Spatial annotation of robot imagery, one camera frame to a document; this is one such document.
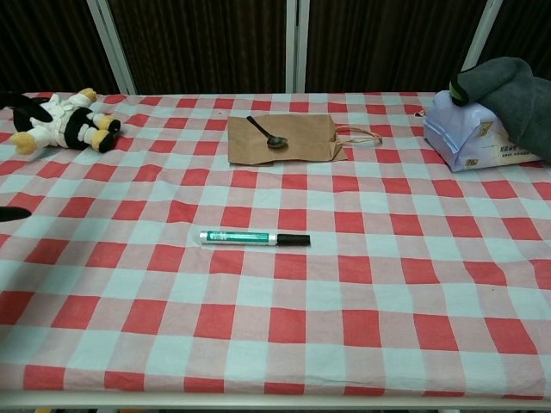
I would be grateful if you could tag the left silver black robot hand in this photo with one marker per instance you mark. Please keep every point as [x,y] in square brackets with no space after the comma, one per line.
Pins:
[13,213]

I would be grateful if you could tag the green white marker body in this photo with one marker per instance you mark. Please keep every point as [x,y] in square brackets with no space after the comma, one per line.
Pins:
[237,237]

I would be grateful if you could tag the black pen cap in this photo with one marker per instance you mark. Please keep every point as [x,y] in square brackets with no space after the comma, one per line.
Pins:
[295,240]

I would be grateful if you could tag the black white plush toy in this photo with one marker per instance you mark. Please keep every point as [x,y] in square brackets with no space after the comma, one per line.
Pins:
[69,122]

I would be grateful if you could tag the dark corrugated partition panel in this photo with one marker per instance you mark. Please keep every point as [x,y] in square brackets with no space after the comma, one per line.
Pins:
[202,43]
[47,43]
[529,30]
[387,43]

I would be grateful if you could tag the black plastic spoon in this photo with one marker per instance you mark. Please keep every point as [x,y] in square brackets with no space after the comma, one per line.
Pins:
[275,141]

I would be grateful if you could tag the red white checkered tablecloth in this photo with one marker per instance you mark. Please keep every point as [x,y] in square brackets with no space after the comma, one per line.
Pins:
[275,310]

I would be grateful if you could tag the brown paper bag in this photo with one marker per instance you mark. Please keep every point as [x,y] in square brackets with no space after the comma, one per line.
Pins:
[297,142]

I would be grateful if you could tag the green black item under towel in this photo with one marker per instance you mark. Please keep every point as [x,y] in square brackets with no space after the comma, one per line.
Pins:
[457,94]

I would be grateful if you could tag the white tissue pack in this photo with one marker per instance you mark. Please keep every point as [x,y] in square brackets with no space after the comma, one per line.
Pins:
[469,137]

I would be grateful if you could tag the white partition post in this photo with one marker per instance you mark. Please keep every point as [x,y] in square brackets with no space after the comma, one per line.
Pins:
[297,47]
[113,47]
[480,34]

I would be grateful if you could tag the white table frame edge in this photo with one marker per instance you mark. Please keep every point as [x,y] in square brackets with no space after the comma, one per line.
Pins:
[275,402]

